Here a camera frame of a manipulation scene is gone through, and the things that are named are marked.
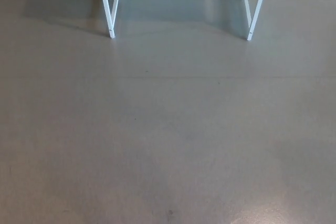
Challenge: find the white metal table frame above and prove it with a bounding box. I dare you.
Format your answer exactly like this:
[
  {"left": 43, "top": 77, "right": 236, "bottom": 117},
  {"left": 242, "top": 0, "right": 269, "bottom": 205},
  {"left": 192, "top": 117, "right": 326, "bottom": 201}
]
[{"left": 96, "top": 0, "right": 271, "bottom": 41}]

